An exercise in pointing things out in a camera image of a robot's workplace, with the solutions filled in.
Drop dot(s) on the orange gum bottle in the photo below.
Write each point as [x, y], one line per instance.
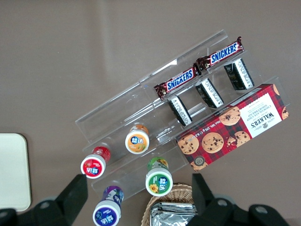
[137, 142]

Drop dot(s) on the red gum bottle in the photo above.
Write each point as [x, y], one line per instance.
[92, 166]

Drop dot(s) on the red Walkers cookie box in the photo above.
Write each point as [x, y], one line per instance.
[232, 127]

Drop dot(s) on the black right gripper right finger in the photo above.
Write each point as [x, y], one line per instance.
[203, 195]

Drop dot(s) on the Snickers bar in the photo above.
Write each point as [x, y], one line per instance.
[222, 54]
[178, 81]

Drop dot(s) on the green gum bottle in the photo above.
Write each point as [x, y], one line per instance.
[158, 182]

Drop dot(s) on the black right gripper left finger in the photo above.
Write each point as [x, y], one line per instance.
[70, 197]

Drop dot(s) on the cream plastic tray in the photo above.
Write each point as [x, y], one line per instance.
[13, 171]

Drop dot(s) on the light wicker basket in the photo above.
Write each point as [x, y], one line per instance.
[164, 193]

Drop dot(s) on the clear acrylic step rack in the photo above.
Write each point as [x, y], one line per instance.
[122, 108]

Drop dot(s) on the purple gum bottle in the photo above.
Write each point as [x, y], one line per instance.
[107, 213]

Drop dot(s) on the silver foil pack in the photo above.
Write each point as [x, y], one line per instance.
[171, 214]

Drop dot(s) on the small black box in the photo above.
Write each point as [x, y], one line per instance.
[240, 74]
[179, 110]
[209, 93]

